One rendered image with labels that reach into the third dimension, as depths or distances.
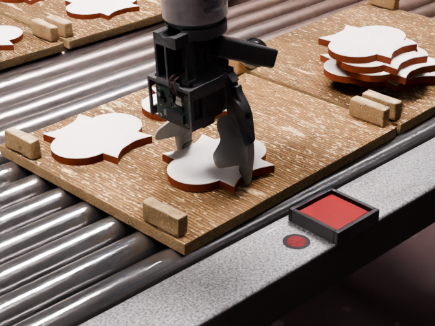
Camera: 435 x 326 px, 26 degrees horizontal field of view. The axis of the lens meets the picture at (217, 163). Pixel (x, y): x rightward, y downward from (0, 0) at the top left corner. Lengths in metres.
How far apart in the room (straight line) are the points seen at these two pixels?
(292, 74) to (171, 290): 0.56
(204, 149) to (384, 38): 0.37
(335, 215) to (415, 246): 1.70
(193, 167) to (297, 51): 0.46
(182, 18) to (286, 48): 0.55
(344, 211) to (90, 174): 0.32
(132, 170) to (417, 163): 0.37
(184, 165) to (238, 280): 0.21
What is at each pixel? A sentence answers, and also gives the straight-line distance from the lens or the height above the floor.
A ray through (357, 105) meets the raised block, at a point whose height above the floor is 0.96.
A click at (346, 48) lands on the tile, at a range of 1.39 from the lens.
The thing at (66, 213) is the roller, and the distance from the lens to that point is 1.14.
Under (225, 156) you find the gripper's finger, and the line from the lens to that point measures 1.10.
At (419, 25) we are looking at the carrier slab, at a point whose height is 0.94.
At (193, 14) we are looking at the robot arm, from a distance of 1.04.
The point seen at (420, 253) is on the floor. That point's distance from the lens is 2.78.
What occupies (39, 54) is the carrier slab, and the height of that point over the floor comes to 0.93.
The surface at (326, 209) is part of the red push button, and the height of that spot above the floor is 0.93.
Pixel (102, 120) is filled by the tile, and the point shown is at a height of 0.95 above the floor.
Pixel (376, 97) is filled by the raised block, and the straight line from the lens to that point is 1.34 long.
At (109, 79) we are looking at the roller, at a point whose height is 0.92.
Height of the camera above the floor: 1.50
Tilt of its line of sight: 28 degrees down
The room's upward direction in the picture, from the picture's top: straight up
